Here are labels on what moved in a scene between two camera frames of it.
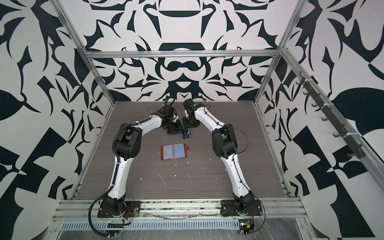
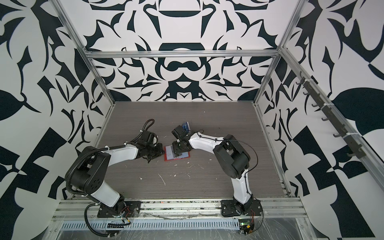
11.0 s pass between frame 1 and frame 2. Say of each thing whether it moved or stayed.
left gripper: moved
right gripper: moved
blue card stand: stayed
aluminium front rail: stayed
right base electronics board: stayed
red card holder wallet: stayed
